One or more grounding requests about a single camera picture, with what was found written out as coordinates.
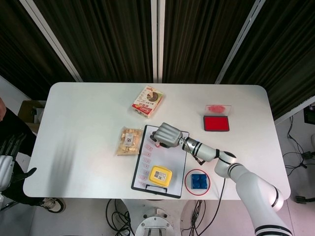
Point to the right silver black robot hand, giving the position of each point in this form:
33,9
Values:
169,136

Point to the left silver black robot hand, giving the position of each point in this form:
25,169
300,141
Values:
6,169

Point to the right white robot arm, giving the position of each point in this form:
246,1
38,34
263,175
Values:
246,182

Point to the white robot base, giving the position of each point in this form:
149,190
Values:
156,222

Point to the yellow box with QR label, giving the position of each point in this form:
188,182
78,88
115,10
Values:
160,175

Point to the clear bag of biscuits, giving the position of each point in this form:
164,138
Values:
128,141

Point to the printed snack carton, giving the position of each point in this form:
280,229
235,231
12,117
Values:
147,100

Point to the red ink pad with lid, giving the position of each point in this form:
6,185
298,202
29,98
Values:
216,124

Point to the clear dish with red rim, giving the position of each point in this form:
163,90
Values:
188,186

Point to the blue building block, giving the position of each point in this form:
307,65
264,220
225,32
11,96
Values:
199,181

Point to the black clipboard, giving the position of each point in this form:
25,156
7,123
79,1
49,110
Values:
162,191

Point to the brown cardboard box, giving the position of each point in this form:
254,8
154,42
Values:
28,108

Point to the dark pleated curtain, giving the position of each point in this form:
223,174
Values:
103,37
285,49
19,49
201,37

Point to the white partition frame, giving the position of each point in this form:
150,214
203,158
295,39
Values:
292,111
157,39
53,41
240,41

